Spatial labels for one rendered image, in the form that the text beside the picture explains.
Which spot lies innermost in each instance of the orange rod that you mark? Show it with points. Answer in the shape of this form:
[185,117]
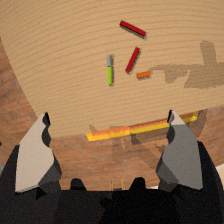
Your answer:
[143,74]

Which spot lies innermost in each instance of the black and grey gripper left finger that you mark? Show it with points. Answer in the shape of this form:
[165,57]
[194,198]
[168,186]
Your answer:
[31,172]

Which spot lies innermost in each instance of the red rod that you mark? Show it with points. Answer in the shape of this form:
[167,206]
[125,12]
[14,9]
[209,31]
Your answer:
[132,59]
[133,28]

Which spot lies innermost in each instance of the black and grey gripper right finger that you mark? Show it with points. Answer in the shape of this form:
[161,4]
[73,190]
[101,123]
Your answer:
[186,170]

